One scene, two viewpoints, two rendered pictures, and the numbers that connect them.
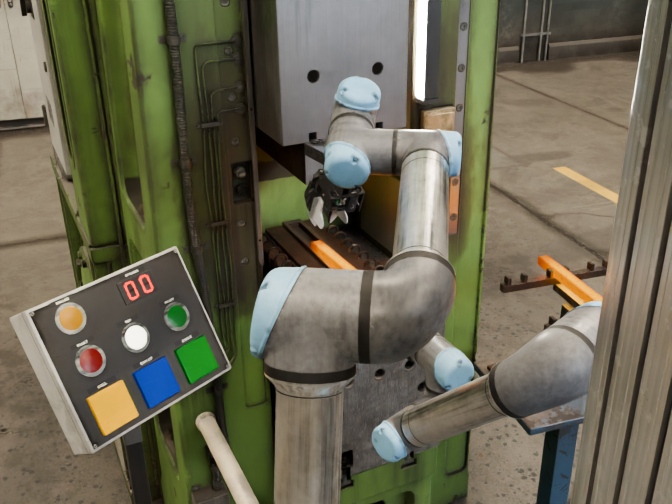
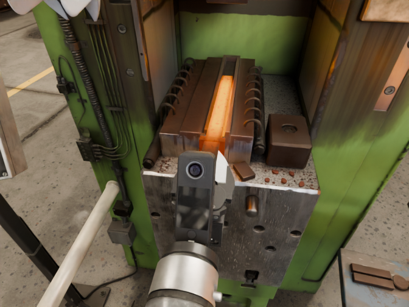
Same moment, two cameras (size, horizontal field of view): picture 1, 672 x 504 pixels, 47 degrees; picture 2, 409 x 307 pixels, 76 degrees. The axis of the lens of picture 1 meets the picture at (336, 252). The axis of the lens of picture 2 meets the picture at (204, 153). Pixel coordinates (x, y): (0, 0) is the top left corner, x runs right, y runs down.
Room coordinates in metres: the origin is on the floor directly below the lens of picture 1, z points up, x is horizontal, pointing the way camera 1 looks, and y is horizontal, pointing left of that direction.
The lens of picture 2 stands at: (1.25, -0.27, 1.32)
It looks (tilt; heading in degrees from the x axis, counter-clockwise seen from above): 41 degrees down; 33
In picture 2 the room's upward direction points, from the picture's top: straight up
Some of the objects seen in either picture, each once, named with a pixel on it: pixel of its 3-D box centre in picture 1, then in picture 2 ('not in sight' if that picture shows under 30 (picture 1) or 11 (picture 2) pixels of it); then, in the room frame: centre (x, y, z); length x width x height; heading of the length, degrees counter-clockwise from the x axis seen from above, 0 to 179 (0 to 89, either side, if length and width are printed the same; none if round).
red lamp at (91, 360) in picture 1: (90, 360); not in sight; (1.18, 0.45, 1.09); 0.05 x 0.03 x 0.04; 115
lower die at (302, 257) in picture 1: (313, 265); (216, 97); (1.81, 0.06, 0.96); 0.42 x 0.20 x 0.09; 25
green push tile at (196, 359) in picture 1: (195, 359); not in sight; (1.30, 0.29, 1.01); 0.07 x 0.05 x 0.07; 140
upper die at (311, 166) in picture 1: (309, 132); not in sight; (1.81, 0.06, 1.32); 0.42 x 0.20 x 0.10; 25
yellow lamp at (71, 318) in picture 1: (70, 318); not in sight; (1.20, 0.48, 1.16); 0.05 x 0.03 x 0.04; 115
